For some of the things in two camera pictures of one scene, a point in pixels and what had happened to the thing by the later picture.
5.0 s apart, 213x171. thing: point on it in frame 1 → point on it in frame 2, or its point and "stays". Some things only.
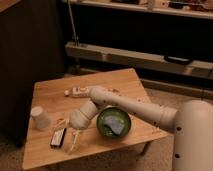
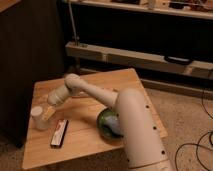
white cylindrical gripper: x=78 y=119 → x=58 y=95
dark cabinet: x=32 y=49 stays
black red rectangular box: x=58 y=138 stays
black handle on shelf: x=176 y=59 stays
